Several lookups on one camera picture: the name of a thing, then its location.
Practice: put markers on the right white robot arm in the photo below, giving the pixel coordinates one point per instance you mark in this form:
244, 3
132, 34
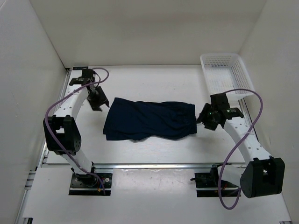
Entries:
263, 174

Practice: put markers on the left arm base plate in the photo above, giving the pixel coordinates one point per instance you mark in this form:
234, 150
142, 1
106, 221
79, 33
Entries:
88, 185

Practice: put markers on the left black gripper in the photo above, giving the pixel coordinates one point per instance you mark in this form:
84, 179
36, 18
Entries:
95, 106

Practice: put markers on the aluminium rail front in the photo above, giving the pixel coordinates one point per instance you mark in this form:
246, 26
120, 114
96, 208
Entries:
153, 165

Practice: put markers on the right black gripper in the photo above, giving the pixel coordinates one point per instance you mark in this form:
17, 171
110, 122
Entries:
202, 118

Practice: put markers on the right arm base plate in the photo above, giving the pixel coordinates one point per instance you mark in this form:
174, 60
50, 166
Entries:
207, 186

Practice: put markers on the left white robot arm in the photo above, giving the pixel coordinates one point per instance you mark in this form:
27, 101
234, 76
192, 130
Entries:
61, 131

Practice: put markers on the navy blue shorts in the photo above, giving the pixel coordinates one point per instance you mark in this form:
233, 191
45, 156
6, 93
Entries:
129, 120

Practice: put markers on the white plastic mesh basket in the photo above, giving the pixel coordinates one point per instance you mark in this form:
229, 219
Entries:
226, 71

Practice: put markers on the white front cover board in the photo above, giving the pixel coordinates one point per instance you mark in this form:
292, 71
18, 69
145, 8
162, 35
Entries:
165, 196

